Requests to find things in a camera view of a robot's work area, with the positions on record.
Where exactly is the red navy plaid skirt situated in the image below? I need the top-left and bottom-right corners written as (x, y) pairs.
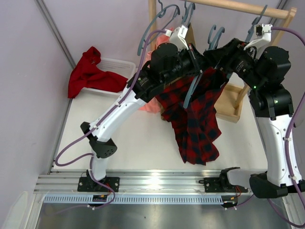
top-left (156, 68), bottom-right (228, 165)

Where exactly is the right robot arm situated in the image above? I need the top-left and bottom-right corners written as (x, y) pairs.
top-left (203, 39), bottom-right (305, 199)

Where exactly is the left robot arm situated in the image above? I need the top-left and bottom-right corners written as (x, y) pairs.
top-left (78, 43), bottom-right (209, 192)

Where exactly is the tan skirt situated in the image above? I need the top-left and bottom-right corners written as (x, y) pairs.
top-left (158, 23), bottom-right (195, 121)

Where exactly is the pink skirt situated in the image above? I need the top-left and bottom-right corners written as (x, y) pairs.
top-left (139, 34), bottom-right (169, 114)

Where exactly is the blue hanger holding tan skirt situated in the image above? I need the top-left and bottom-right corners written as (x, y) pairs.
top-left (182, 0), bottom-right (196, 27)

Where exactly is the wooden clothes rack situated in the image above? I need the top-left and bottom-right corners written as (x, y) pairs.
top-left (148, 0), bottom-right (298, 124)

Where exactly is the white plastic basket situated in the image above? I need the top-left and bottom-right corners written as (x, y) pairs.
top-left (81, 58), bottom-right (137, 97)

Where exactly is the red garment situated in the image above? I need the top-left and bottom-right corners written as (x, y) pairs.
top-left (68, 46), bottom-right (127, 99)

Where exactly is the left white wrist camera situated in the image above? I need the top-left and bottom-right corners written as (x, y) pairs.
top-left (169, 25), bottom-right (188, 52)

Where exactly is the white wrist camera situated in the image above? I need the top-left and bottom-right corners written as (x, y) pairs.
top-left (244, 24), bottom-right (273, 50)
top-left (169, 25), bottom-right (188, 52)

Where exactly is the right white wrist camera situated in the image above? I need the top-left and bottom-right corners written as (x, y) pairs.
top-left (244, 24), bottom-right (273, 50)

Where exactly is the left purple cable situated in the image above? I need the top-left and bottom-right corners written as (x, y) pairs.
top-left (54, 29), bottom-right (167, 167)

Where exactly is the purple cable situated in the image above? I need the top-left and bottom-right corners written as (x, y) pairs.
top-left (54, 29), bottom-right (167, 167)
top-left (266, 26), bottom-right (305, 229)

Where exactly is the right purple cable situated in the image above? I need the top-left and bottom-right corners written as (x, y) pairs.
top-left (266, 26), bottom-right (305, 229)

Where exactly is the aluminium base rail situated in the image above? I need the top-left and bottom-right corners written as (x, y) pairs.
top-left (34, 170), bottom-right (221, 195)

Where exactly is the white slotted cable duct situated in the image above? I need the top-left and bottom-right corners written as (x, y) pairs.
top-left (43, 194), bottom-right (236, 205)

